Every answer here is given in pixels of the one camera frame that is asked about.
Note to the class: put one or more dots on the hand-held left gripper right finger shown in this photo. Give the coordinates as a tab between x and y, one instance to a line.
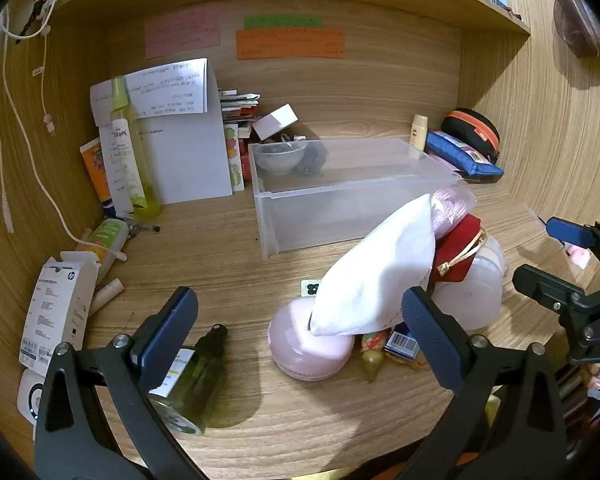
427	337

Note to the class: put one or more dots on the black and orange round case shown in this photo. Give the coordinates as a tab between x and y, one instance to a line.
475	127

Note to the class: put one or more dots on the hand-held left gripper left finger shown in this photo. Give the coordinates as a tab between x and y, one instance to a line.
170	332

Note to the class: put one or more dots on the small items on shelf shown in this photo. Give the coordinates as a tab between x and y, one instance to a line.
505	2

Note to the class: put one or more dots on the small beige bottle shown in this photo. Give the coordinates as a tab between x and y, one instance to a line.
419	132

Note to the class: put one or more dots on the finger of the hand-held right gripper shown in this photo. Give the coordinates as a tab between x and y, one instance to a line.
545	285
570	231

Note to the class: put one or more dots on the clear plastic drawer bin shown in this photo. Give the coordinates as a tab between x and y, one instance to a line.
330	200

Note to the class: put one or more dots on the small white box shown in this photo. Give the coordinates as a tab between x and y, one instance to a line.
275	122

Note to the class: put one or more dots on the person's right hand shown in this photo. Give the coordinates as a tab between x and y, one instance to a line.
599	377

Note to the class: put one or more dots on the white round device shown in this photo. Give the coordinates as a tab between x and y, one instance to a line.
27	395

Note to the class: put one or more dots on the white round plastic container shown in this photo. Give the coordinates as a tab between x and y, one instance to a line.
470	295

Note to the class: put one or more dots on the colourful cone-shaped candy bag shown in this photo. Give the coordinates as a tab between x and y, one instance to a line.
373	355

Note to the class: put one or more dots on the white printed cardboard box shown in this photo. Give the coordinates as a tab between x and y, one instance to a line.
55	310

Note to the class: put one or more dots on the pink round case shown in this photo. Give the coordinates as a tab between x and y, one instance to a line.
300	355

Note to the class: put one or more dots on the clear plastic bowl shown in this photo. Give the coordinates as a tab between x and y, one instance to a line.
280	157

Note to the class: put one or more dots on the green paper note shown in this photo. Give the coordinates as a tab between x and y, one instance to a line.
282	21

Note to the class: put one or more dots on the white and green tube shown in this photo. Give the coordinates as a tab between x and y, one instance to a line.
122	170

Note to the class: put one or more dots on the fruit print card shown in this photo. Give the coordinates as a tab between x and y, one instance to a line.
234	160

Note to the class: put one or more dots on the blue packet with barcode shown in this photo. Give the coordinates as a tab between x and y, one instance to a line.
402	344

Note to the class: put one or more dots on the small pink figurine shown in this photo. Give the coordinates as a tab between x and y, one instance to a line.
579	256

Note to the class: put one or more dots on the white lip balm stick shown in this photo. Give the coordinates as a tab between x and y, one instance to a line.
106	294

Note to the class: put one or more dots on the blue fabric pouch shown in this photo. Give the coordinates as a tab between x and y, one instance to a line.
460	155

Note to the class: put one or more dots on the large white paper sheet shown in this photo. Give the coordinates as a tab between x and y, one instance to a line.
190	160

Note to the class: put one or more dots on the stack of booklets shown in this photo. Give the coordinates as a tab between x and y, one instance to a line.
237	105

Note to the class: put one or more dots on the handwritten folded paper note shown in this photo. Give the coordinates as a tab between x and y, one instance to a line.
165	90

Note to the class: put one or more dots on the wooden desktop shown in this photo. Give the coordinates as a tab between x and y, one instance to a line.
220	260

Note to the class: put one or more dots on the green and orange tube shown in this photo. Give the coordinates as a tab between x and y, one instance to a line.
107	237

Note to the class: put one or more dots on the yellow spray bottle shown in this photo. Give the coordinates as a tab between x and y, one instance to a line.
140	160

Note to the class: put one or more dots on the pink paper note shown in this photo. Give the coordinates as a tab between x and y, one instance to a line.
182	32

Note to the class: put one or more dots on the orange paper note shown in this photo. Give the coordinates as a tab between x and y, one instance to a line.
290	43

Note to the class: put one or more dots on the dark pink bag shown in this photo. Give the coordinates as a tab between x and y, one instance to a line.
577	20

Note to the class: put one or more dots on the white cloth pouch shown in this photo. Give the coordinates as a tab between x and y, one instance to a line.
380	275

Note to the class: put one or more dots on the dark green glass bottle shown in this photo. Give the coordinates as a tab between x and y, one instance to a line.
195	380

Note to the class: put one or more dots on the small white green sticker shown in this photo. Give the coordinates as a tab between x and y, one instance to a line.
310	288

